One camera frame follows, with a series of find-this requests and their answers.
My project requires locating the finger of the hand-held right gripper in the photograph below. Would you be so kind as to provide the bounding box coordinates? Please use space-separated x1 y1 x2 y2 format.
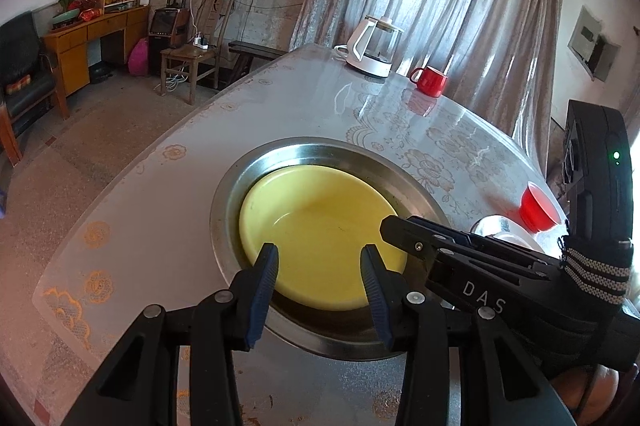
379 216 548 281
407 215 563 267

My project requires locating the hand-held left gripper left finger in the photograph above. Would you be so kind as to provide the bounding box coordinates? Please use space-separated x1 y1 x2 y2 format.
62 242 280 426

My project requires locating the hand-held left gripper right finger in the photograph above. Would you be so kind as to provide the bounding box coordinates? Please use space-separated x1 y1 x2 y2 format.
360 243 576 426

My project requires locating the white phoenix print plate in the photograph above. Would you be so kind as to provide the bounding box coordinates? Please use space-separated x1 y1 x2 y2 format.
471 215 531 239

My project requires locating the metal basin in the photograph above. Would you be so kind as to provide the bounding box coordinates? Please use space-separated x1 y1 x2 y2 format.
210 138 453 361

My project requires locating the yellow bowl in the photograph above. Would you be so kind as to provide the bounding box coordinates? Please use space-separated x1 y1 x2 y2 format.
238 165 408 311

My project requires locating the person's right hand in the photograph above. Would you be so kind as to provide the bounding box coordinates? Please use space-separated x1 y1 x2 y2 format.
550 363 626 426

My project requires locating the red bowl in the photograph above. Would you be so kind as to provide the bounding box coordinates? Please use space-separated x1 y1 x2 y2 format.
519 181 566 234

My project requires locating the red mug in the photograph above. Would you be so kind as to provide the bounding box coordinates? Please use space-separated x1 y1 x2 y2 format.
410 66 448 97

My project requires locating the white electric kettle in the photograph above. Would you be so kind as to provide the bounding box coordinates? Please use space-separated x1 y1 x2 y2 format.
334 16 405 79

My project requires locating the dark wooden bench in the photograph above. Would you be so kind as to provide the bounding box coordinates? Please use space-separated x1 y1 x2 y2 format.
228 40 286 81

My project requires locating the pink bag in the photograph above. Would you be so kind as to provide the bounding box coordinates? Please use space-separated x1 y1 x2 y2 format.
127 38 150 76

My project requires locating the black speaker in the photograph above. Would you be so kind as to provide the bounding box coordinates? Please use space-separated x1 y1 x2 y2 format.
148 7 191 75

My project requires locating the wooden chair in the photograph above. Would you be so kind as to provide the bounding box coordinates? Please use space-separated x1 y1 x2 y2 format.
160 0 236 104

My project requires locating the wooden desk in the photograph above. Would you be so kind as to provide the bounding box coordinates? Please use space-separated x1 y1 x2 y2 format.
42 6 151 119

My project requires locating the black armchair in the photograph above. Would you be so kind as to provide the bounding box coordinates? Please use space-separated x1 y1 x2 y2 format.
0 10 58 167

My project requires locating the green dish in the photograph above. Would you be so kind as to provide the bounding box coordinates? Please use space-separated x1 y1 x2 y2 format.
51 10 83 29

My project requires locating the wall electrical box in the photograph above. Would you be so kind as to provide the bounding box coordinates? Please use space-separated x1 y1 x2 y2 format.
569 6 622 82

